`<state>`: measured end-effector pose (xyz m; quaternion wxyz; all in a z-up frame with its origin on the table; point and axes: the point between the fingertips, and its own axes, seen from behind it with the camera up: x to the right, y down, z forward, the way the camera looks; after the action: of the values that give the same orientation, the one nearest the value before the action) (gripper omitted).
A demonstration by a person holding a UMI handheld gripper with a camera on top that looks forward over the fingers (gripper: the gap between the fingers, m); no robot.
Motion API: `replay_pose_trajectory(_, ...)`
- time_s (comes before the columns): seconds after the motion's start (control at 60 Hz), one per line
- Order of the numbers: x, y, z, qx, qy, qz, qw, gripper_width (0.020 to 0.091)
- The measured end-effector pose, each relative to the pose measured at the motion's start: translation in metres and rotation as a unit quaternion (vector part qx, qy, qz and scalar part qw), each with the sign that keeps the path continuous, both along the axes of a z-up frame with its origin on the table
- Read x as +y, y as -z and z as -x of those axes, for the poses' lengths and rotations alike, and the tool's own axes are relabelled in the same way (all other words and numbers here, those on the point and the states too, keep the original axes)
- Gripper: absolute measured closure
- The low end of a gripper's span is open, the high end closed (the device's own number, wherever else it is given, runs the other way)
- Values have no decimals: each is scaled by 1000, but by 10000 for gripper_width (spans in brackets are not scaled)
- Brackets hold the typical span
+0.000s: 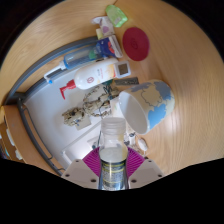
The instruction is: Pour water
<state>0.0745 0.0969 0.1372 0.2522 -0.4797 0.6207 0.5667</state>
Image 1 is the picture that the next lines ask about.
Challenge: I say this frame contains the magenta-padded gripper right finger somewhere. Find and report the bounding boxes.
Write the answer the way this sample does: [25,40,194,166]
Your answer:
[127,146,165,189]

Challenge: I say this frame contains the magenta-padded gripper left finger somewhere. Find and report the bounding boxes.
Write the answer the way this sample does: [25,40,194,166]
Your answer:
[61,146,101,190]

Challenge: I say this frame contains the clear plastic drink bottle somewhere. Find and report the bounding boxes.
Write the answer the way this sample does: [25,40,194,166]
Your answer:
[98,117,129,191]

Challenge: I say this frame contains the white desk lamp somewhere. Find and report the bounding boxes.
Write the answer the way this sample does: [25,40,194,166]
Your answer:
[61,126,103,166]

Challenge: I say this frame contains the white earbuds case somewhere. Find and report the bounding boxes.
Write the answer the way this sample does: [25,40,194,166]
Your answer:
[138,138,148,154]

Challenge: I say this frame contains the white mug with blue map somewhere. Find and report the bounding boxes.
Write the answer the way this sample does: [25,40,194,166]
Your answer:
[118,79,176,135]

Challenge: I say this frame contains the brown tree figure toy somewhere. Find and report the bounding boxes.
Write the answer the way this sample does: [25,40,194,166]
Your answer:
[62,84,121,128]

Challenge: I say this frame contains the grey metal ruler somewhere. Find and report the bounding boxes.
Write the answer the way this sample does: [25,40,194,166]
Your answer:
[114,77,139,87]

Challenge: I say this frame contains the white lotion bottle red pump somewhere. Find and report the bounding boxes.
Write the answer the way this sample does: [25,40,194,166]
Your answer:
[59,59,119,100]

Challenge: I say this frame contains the small white digital clock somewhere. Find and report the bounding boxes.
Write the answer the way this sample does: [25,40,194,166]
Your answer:
[113,59,131,79]

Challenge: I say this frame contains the flat round red coaster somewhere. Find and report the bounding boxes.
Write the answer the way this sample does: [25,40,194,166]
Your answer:
[122,27,151,62]

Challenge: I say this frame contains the blue and white box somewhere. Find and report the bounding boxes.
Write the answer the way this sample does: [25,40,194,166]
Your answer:
[94,35,124,61]

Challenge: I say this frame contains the green packet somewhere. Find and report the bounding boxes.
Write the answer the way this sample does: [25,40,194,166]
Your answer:
[105,4,129,28]

